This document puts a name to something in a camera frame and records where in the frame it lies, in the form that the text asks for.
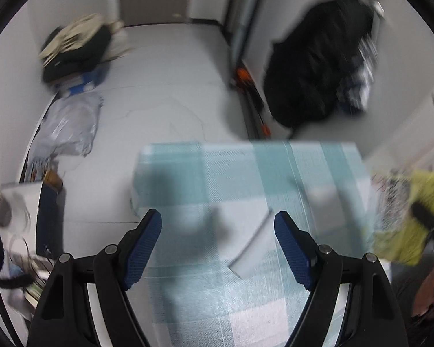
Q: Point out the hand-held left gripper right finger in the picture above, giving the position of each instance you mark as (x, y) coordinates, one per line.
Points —
(294, 249)

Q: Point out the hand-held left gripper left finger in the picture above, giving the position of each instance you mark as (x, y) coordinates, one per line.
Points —
(141, 249)

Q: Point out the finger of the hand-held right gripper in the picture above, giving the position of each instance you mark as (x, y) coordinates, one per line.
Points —
(425, 215)

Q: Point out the yellow printed wrapper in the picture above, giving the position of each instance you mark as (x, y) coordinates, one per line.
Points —
(408, 238)

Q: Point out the white wardrobe gold trim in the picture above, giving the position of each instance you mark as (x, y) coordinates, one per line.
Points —
(419, 130)

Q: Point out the blue checked tablecloth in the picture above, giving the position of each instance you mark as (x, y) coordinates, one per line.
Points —
(202, 177)

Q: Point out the navy blue box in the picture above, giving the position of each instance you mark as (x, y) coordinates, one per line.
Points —
(49, 220)

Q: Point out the small brown box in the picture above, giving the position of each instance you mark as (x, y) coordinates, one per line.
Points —
(53, 180)

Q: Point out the grey striped cloth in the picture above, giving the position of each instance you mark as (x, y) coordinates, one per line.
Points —
(39, 168)

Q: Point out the white cup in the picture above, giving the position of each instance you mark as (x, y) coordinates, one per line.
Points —
(3, 211)

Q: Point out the grey plastic bag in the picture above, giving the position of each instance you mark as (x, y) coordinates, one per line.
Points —
(68, 123)

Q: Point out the silver folded umbrella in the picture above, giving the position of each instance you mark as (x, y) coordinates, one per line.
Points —
(361, 76)

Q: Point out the blue cardboard box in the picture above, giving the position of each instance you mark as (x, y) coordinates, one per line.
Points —
(86, 81)

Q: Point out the black backpack on hook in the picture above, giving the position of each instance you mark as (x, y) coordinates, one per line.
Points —
(303, 72)

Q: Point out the black clothes pile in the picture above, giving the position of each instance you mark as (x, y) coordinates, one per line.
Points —
(79, 61)

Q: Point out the white cloth bag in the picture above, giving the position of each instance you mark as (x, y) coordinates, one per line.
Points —
(119, 43)

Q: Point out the beige cloth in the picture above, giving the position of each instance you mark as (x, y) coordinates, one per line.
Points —
(72, 36)

